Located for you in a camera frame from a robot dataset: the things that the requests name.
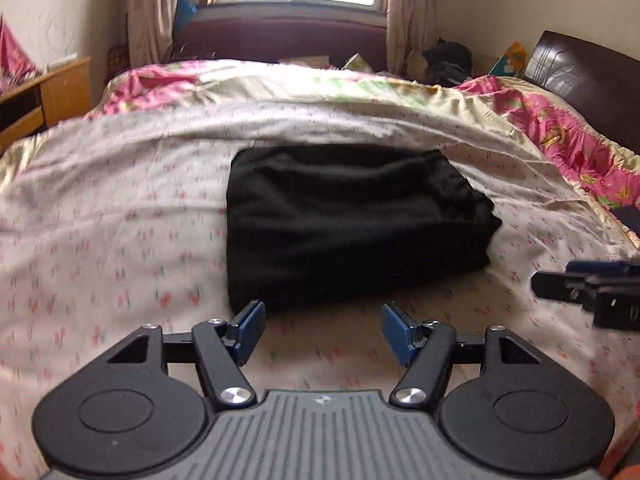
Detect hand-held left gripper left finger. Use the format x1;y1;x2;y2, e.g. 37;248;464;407
106;300;267;407

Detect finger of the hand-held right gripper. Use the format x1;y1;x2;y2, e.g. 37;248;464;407
531;271;640;332
566;260;640;278

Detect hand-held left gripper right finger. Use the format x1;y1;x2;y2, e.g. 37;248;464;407
381;302;545;407

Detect black pants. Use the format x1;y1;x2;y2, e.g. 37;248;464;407
226;144;502;313

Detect dark flat rectangle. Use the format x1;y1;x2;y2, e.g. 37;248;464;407
616;207;640;236

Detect dark wooden headboard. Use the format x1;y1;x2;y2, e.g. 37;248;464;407
524;30;640;153

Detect cherry-print floral quilt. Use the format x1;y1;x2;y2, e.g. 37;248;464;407
0;59;640;480

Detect colourful printed bag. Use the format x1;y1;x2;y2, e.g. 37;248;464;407
487;41;528;78

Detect black bag by curtain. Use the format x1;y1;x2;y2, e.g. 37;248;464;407
422;37;473;86

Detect green printed bag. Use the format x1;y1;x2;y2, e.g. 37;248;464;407
341;52;375;73

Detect purple upholstered headboard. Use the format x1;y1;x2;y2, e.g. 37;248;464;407
172;4;388;68

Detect wooden desk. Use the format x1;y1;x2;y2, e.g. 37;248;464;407
0;57;93;153

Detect beige curtain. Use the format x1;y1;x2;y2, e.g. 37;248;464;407
387;0;438;76
125;0;223;63

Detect blue box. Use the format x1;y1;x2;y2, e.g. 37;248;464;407
175;0;201;36

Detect pink floral cloth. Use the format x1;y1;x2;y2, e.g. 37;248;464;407
0;15;43;93

